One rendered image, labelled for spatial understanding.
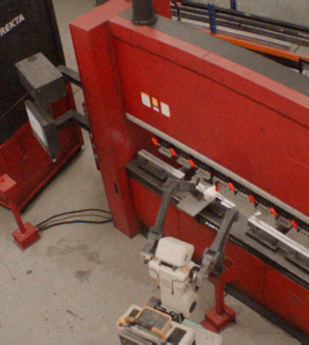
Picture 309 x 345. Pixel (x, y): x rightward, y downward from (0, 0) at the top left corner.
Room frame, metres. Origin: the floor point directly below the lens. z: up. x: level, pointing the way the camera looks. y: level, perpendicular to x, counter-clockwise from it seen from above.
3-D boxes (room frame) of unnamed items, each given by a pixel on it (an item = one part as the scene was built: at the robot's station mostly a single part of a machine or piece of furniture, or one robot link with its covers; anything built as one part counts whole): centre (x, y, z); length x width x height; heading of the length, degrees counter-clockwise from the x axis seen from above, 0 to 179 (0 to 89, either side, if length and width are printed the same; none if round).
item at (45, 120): (4.11, 0.83, 1.42); 0.45 x 0.12 x 0.36; 25
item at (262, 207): (3.04, -0.75, 1.25); 0.15 x 0.09 x 0.17; 38
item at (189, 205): (3.41, -0.29, 1.00); 0.26 x 0.18 x 0.01; 128
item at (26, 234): (4.21, 1.38, 0.41); 0.25 x 0.20 x 0.83; 128
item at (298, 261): (2.67, -0.97, 0.89); 0.30 x 0.05 x 0.03; 38
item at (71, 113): (4.36, 0.61, 1.17); 0.40 x 0.24 x 0.07; 38
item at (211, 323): (2.89, -0.34, 0.06); 0.25 x 0.20 x 0.12; 121
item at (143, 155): (3.94, -0.07, 0.92); 0.50 x 0.06 x 0.10; 38
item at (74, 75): (4.36, 0.61, 1.66); 0.40 x 0.24 x 0.07; 38
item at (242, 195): (3.20, -0.63, 1.25); 0.15 x 0.09 x 0.17; 38
